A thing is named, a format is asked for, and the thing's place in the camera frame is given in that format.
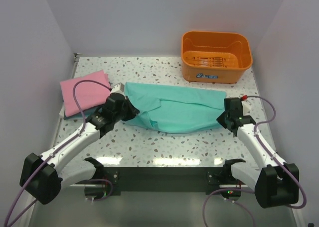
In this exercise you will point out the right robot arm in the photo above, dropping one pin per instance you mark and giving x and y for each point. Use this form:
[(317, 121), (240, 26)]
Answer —
[(275, 182)]

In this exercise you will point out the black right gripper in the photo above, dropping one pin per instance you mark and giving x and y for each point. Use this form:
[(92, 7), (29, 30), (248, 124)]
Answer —
[(220, 120)]

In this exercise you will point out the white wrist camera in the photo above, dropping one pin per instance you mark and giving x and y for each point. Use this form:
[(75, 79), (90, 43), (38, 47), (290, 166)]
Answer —
[(118, 88), (246, 104)]

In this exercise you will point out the folded pink t-shirt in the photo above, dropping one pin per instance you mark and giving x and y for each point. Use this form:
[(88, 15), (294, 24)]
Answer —
[(91, 91)]

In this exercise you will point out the mint green t-shirt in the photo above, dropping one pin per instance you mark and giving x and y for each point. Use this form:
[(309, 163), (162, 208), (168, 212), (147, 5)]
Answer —
[(175, 109)]

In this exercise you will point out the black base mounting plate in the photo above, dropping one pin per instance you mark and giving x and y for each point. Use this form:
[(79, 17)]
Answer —
[(165, 179)]

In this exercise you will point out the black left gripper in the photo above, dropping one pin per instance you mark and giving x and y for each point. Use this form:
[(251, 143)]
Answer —
[(133, 111)]

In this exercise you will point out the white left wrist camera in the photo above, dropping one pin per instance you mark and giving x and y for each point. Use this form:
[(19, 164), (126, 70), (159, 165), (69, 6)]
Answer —
[(118, 88)]

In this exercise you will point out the orange plastic basket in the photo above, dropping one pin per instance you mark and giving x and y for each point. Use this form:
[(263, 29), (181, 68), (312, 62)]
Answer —
[(215, 57)]

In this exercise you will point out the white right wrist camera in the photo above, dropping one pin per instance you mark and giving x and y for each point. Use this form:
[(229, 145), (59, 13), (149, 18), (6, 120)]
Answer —
[(246, 104)]

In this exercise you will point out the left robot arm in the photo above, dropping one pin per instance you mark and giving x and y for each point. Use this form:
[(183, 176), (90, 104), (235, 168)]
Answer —
[(41, 174)]

